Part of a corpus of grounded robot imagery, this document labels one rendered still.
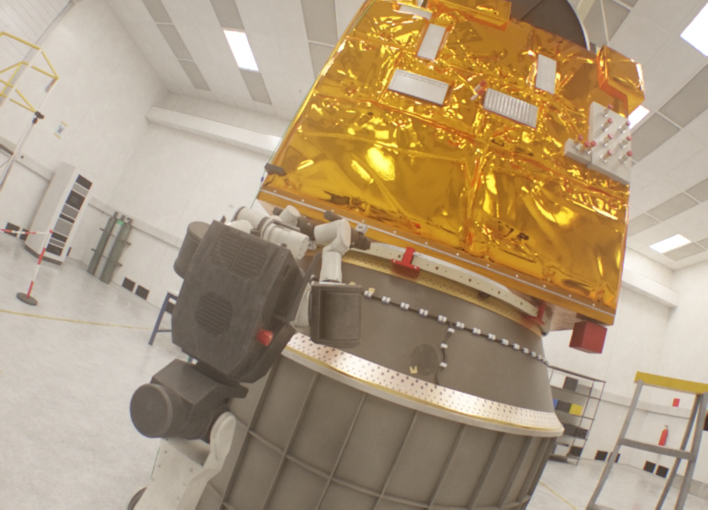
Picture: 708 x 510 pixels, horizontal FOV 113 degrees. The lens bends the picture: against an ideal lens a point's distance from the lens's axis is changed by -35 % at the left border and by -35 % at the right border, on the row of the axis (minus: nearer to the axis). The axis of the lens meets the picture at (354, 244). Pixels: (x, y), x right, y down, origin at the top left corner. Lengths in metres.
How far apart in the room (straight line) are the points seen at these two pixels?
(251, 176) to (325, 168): 6.50
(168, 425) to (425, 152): 1.55
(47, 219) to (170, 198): 3.01
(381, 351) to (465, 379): 0.34
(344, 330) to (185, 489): 0.57
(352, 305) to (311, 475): 0.78
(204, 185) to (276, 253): 7.83
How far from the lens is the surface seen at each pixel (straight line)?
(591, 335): 1.97
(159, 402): 0.75
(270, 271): 0.72
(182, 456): 0.97
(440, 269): 1.54
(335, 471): 1.39
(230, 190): 8.22
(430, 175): 1.74
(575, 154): 2.11
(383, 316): 1.43
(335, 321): 0.83
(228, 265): 0.76
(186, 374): 0.83
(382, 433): 1.32
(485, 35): 2.46
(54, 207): 8.03
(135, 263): 8.88
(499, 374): 1.54
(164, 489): 1.01
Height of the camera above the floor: 1.32
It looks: 13 degrees up
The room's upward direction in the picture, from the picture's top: 21 degrees clockwise
